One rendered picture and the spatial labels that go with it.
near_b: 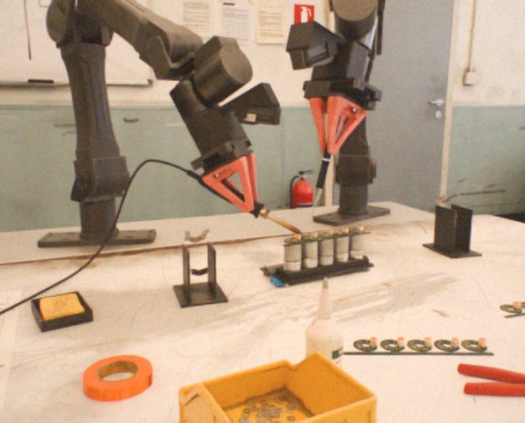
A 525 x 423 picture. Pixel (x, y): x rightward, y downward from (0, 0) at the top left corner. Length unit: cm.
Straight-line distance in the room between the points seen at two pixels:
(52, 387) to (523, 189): 462
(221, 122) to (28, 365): 37
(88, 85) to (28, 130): 230
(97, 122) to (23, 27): 232
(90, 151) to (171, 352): 47
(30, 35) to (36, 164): 71
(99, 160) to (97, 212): 10
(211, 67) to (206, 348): 36
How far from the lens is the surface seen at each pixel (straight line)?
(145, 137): 327
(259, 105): 71
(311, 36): 69
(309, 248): 72
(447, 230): 92
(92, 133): 93
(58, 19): 96
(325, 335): 45
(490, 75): 455
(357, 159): 109
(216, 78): 69
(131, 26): 83
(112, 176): 94
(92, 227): 97
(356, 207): 113
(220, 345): 56
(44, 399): 51
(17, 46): 322
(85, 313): 64
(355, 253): 78
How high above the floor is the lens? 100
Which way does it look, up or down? 10 degrees down
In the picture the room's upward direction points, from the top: straight up
